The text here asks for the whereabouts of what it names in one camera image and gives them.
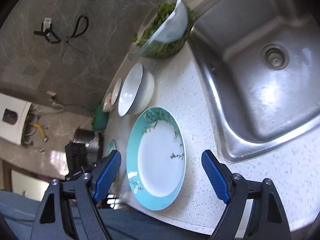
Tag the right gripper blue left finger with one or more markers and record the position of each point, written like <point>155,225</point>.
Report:
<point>104,174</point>

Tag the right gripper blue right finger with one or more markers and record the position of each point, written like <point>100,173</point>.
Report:
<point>219,176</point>

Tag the teal rimmed floral plate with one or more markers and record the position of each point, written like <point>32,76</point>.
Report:
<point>114,162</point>

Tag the small floral white bowl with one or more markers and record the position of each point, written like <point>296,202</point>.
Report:
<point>111,98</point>

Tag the white bowl dark rim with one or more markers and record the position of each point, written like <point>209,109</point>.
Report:
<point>137,91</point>

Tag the large white bowl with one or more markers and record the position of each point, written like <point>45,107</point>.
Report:
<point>173,27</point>

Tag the black kitchen scissors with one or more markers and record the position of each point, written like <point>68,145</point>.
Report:
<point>66,36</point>

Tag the stainless steel rice cooker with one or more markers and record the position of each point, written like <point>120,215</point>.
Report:
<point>93,142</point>

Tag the teal plastic colander basin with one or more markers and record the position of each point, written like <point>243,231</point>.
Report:
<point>100,119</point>

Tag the white water heater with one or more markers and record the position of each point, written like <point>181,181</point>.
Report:
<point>13,114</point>

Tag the glass bowl of greens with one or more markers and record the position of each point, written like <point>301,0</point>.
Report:
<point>157,49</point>

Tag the stainless steel sink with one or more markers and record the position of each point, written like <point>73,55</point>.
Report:
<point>259,60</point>

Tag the wall power socket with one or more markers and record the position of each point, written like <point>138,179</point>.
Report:
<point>52,95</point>

